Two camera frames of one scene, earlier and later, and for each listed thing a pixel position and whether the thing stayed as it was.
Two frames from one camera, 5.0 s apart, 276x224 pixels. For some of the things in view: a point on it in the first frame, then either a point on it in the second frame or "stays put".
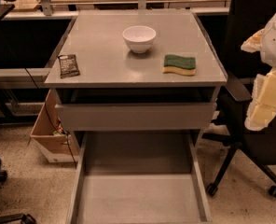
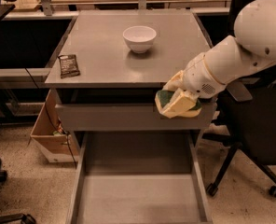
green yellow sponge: (173, 63) → (164, 96)
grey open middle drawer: (137, 177) stays put
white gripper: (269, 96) → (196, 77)
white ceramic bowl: (139, 38) stays put
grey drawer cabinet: (139, 86) stays put
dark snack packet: (68, 65) stays put
